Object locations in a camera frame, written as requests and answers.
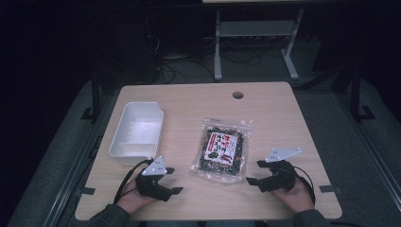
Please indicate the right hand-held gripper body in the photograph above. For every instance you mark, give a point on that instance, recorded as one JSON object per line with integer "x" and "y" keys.
{"x": 279, "y": 176}

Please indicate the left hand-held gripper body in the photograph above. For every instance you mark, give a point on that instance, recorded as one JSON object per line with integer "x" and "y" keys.
{"x": 155, "y": 168}

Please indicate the person's right hand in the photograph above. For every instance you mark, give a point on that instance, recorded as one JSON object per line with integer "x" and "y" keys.
{"x": 294, "y": 198}

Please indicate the person's left hand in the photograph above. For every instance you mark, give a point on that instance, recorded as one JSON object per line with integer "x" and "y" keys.
{"x": 134, "y": 200}

